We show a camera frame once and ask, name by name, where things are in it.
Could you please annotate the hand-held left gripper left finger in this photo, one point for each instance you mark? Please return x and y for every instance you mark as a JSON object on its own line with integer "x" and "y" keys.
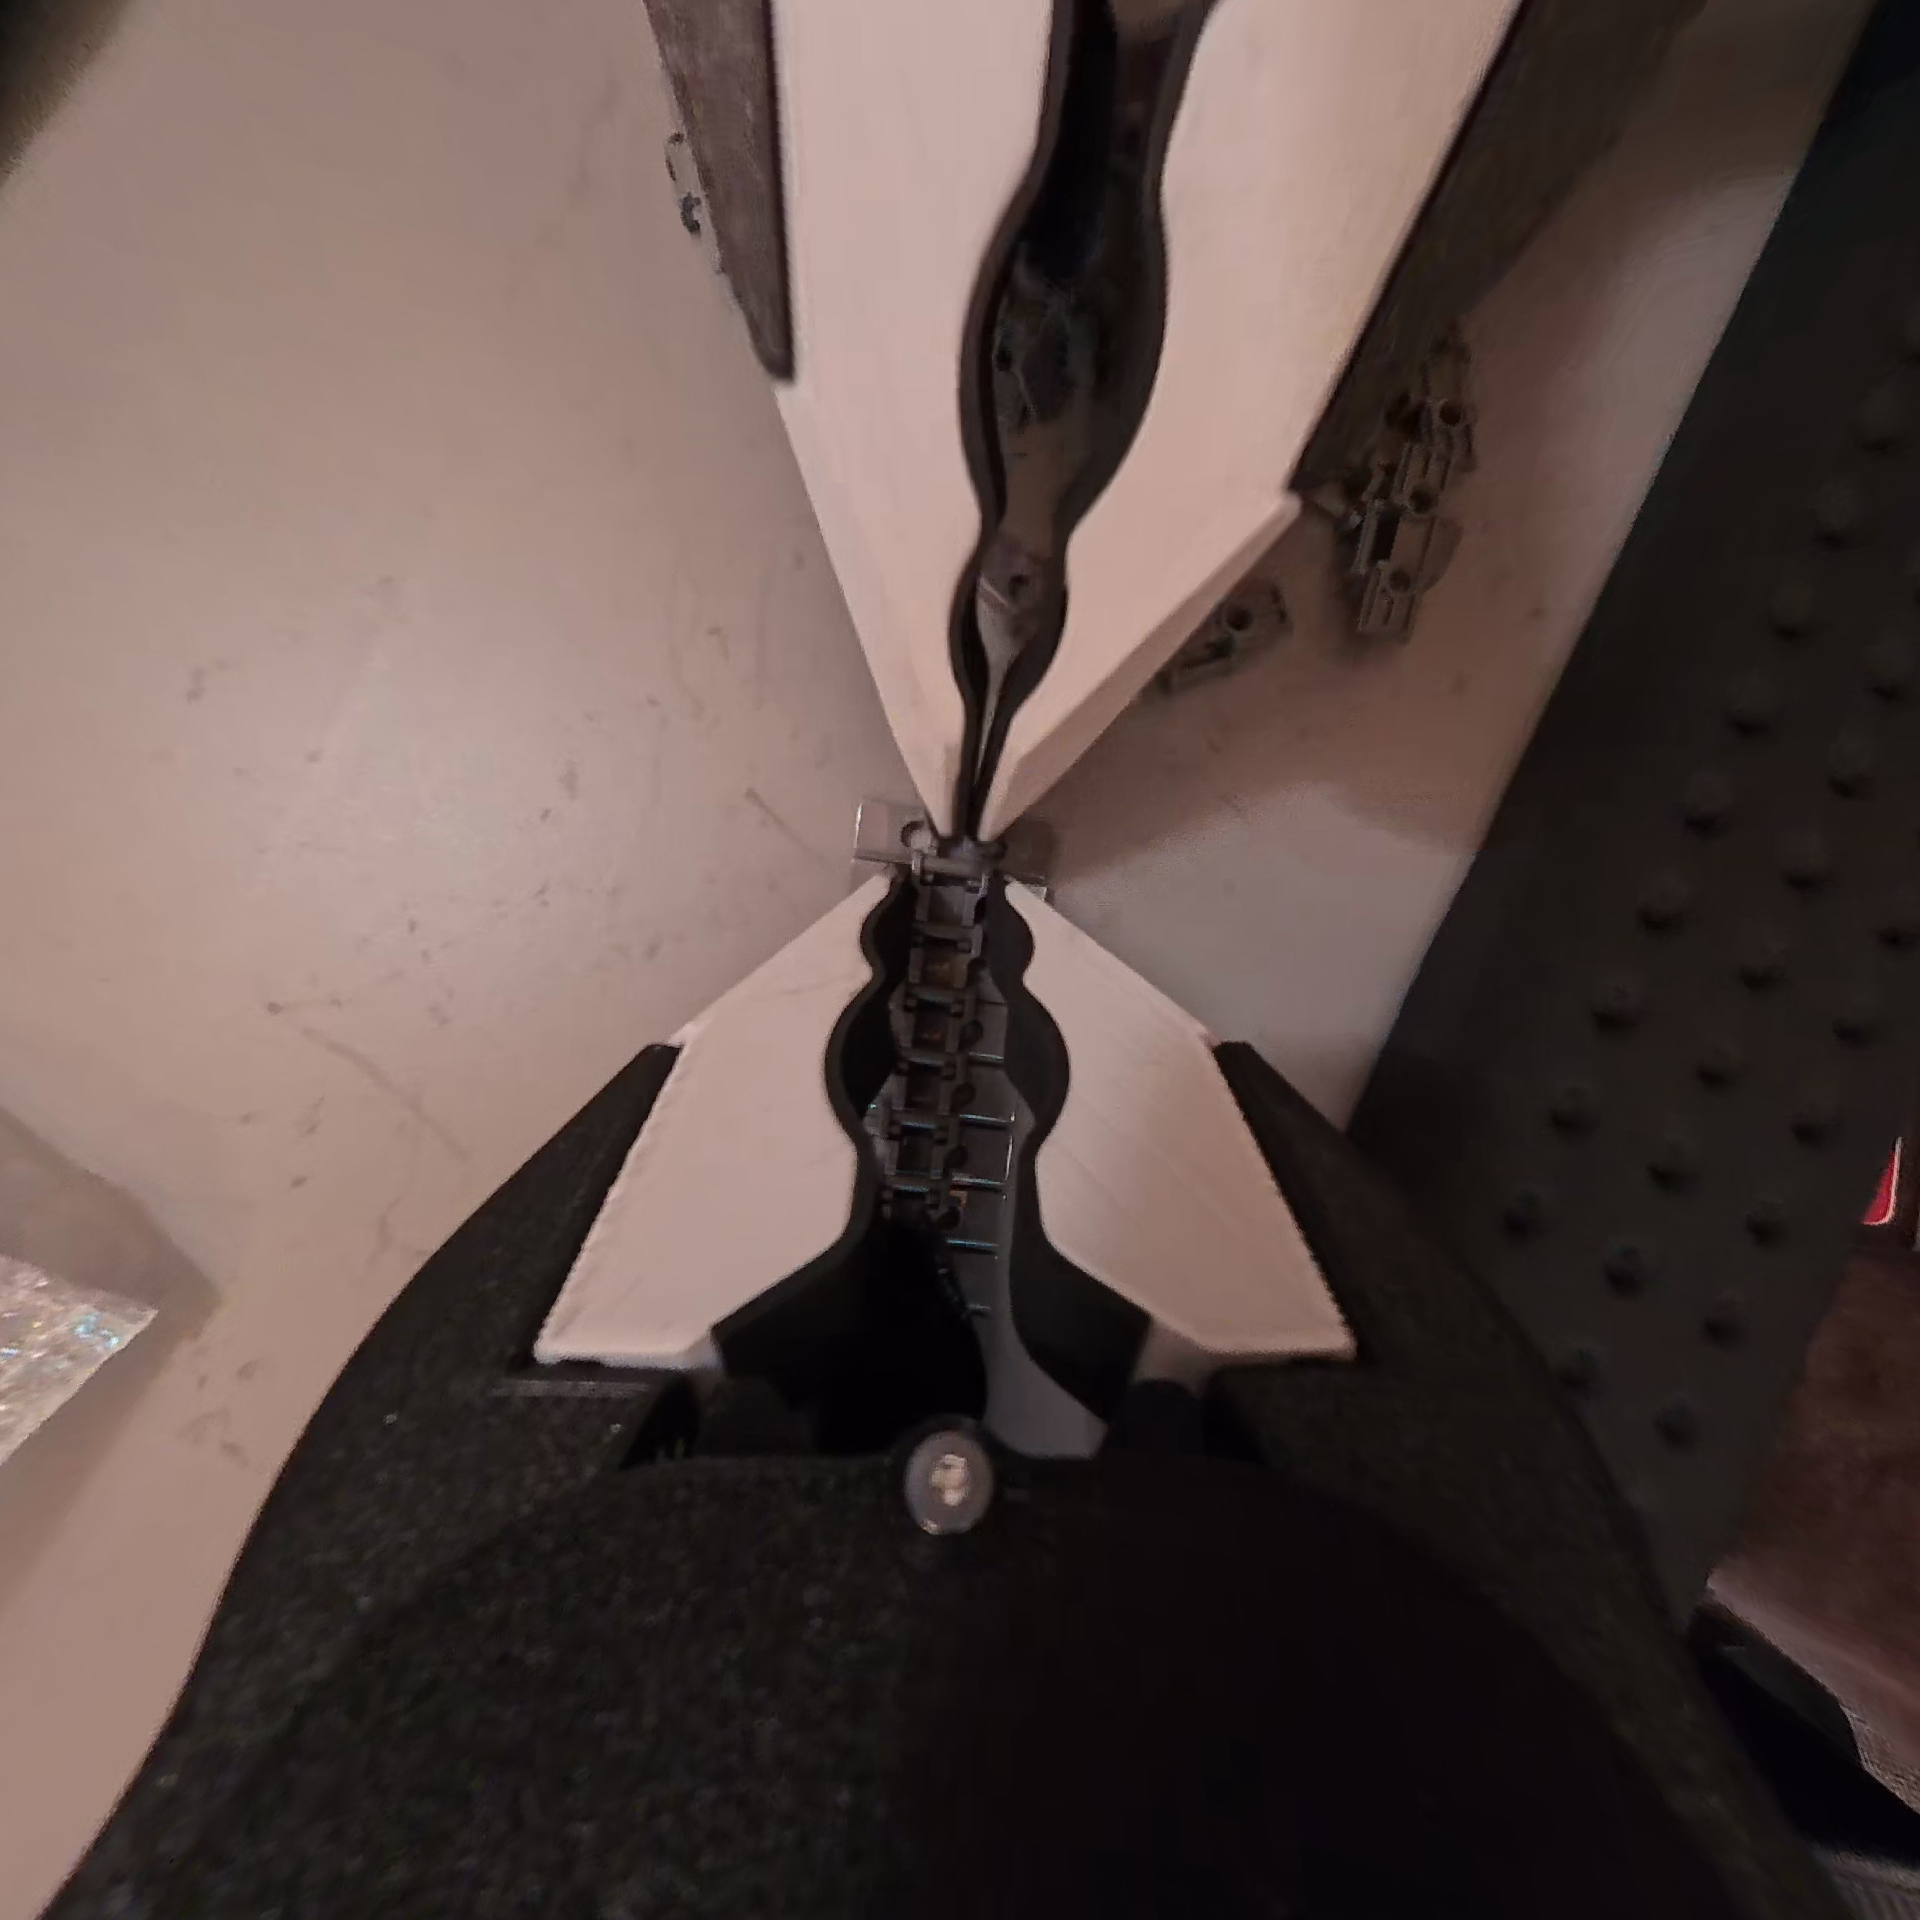
{"x": 721, "y": 1184}

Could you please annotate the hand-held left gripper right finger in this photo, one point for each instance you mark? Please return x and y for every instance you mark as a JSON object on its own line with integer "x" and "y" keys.
{"x": 1185, "y": 1184}

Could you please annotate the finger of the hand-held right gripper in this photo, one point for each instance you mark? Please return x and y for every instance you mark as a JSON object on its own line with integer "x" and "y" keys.
{"x": 1276, "y": 299}
{"x": 884, "y": 299}

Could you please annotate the pile of grey track pieces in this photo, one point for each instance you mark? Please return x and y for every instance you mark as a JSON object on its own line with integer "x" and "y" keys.
{"x": 1402, "y": 509}

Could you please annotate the grey desk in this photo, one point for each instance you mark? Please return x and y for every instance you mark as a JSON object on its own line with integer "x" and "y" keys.
{"x": 376, "y": 600}

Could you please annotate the crumpled clear plastic bag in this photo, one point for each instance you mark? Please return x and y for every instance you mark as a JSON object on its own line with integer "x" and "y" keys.
{"x": 59, "y": 1341}

